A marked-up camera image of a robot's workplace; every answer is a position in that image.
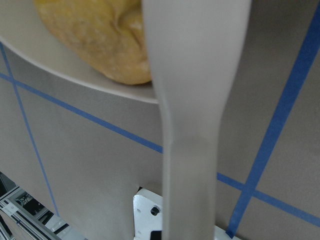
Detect beige plastic dustpan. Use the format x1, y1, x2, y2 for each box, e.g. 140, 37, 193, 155
0, 0, 251, 240

